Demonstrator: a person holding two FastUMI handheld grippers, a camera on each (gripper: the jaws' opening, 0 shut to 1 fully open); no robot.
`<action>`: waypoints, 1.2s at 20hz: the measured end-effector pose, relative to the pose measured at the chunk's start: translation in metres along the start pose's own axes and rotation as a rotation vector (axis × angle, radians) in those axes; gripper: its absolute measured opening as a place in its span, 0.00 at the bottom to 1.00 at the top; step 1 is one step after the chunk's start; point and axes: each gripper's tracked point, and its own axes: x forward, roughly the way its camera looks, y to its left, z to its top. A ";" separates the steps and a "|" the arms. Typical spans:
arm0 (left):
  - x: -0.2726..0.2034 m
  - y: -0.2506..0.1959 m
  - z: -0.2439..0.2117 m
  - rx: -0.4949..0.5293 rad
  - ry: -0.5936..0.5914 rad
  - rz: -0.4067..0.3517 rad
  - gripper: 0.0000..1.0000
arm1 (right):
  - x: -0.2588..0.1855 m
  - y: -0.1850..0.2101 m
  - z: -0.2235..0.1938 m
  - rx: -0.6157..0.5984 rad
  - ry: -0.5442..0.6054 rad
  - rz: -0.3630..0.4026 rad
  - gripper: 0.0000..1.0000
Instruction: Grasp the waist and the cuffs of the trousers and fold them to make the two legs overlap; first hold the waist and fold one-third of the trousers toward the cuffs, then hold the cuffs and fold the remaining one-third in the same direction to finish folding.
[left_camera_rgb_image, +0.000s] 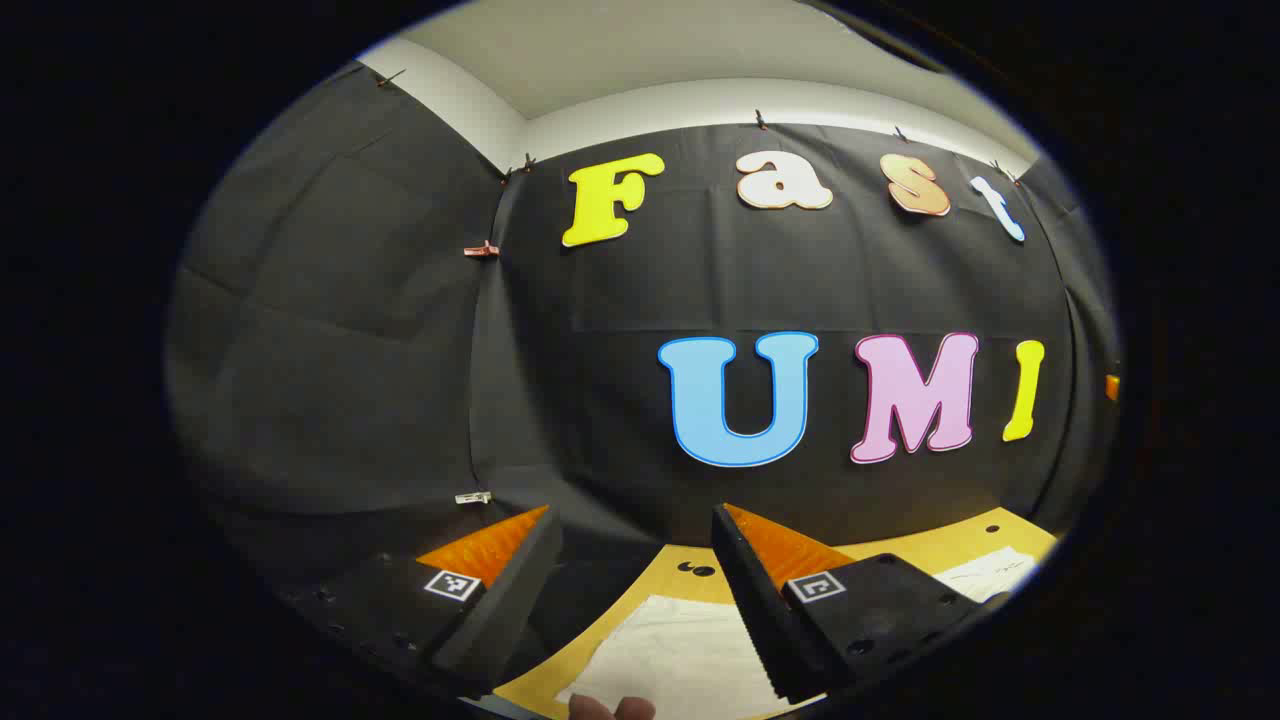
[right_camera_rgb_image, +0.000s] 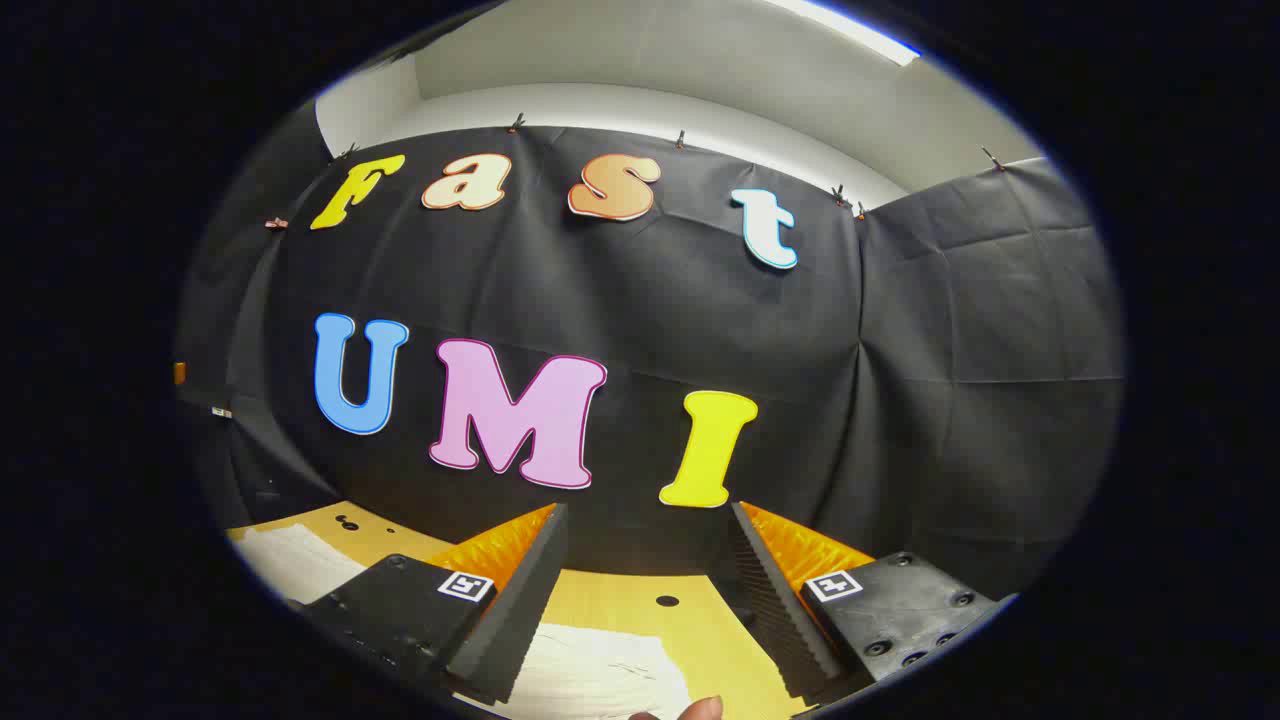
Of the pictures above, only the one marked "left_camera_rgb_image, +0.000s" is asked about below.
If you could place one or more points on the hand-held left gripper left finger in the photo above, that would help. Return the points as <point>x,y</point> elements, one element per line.
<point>500,610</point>

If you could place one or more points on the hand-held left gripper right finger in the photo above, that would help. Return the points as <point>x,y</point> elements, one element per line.
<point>755,610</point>

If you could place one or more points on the white jeans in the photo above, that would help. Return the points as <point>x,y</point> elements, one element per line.
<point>680,650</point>

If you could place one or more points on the white clip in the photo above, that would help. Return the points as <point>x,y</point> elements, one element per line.
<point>473,497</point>

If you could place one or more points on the black backdrop cloth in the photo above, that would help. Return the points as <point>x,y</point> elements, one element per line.
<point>560,380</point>

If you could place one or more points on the copper clip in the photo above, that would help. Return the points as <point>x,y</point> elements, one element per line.
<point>481,250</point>

